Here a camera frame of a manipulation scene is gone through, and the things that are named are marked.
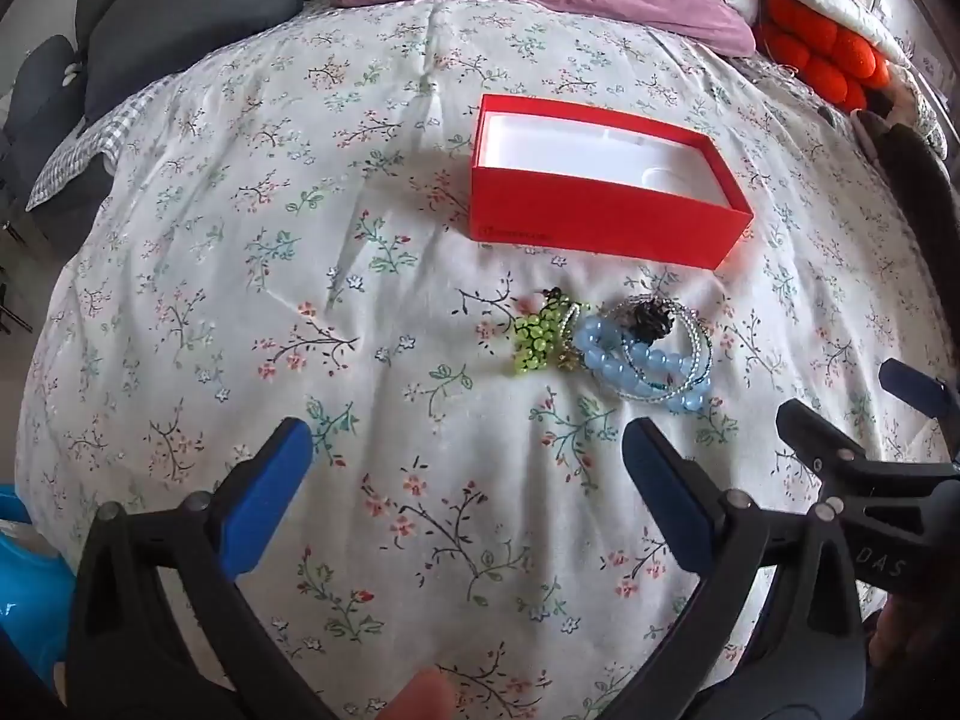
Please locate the black hair ornament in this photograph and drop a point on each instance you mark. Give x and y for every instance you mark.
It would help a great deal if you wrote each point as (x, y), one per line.
(651, 319)

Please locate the orange pompom cushion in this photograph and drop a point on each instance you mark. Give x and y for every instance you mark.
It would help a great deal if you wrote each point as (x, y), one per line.
(817, 45)

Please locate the dark grey cloth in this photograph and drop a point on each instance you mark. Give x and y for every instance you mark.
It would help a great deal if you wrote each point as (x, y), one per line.
(911, 157)

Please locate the green bead ornament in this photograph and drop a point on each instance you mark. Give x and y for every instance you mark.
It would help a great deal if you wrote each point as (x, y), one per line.
(536, 334)

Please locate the grey checkered sheet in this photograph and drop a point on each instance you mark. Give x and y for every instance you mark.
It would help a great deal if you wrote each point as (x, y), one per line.
(75, 157)

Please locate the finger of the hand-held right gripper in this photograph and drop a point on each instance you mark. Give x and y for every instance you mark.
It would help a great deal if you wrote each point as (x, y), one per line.
(919, 390)
(832, 457)

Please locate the red cardboard box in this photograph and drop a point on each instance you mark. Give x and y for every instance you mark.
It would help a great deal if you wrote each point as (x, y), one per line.
(592, 217)

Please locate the blue plastic bag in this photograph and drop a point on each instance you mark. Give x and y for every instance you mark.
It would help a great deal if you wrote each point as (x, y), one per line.
(26, 577)

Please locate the floral bed blanket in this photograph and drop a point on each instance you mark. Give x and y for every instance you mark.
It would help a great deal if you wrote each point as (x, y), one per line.
(300, 277)

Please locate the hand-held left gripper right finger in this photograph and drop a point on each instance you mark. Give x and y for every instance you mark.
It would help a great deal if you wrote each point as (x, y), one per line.
(667, 487)

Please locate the person's left hand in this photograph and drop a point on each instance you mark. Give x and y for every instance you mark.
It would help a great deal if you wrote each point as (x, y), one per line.
(420, 697)

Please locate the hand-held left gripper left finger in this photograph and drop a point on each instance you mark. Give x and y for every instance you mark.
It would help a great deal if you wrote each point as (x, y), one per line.
(270, 480)

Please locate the dark grey pillow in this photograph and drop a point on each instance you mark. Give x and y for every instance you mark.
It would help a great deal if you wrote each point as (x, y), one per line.
(172, 22)

